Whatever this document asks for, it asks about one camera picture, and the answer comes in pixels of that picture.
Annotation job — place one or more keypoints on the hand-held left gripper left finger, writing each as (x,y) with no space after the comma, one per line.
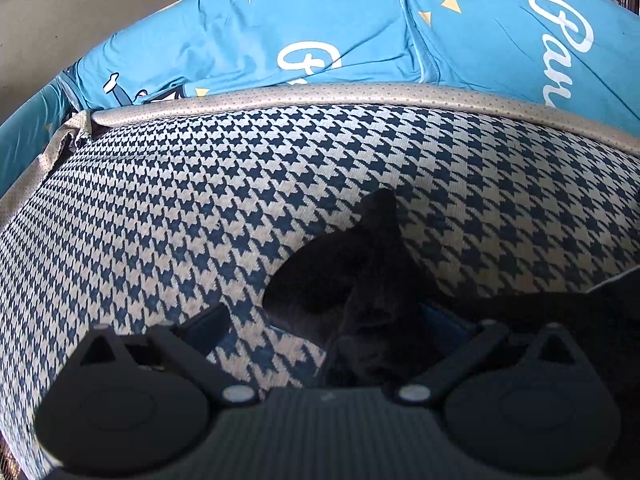
(210,325)

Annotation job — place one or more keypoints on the black T-shirt red print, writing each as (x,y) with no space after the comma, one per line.
(350,280)

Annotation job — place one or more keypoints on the houndstooth sofa cushion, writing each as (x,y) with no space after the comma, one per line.
(175,200)

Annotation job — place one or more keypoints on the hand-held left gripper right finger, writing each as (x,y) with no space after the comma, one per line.
(447,320)

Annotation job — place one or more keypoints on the blue printed sofa cover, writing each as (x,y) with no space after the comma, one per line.
(325,20)

